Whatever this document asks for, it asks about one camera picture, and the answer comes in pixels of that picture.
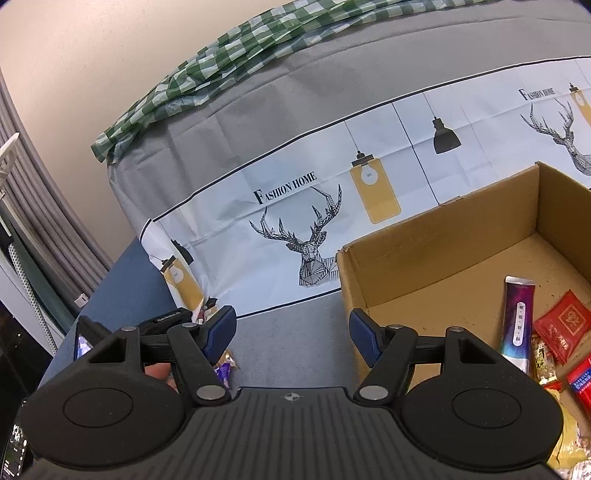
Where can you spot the purple white stick sachet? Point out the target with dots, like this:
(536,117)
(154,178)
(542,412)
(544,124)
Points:
(519,323)

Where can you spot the grey curtain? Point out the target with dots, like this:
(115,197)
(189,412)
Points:
(46,207)

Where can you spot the brown cardboard box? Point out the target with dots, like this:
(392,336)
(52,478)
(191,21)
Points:
(438,258)

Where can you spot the black device with screen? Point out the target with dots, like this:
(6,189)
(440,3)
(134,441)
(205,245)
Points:
(14,443)

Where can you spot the person's left hand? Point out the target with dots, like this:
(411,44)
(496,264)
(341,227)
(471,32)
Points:
(159,376)

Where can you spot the gold stick snack packet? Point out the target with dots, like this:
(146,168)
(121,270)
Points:
(541,360)

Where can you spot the green checked cloth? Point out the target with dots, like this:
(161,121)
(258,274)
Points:
(207,64)

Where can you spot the purple gold candy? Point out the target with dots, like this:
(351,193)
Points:
(225,376)

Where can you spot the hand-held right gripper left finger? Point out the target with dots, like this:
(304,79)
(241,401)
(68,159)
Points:
(219,332)

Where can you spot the white plastic rack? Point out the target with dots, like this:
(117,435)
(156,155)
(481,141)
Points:
(8,161)

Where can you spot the large red snack packet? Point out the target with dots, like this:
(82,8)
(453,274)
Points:
(581,392)

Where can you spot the round peanut brittle packet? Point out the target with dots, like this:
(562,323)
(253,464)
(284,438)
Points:
(575,438)

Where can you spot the red square snack packet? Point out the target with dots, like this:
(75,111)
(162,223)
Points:
(565,323)

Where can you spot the small white clip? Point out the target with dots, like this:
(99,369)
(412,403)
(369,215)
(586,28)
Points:
(81,299)

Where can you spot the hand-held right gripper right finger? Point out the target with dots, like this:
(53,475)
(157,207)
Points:
(364,337)

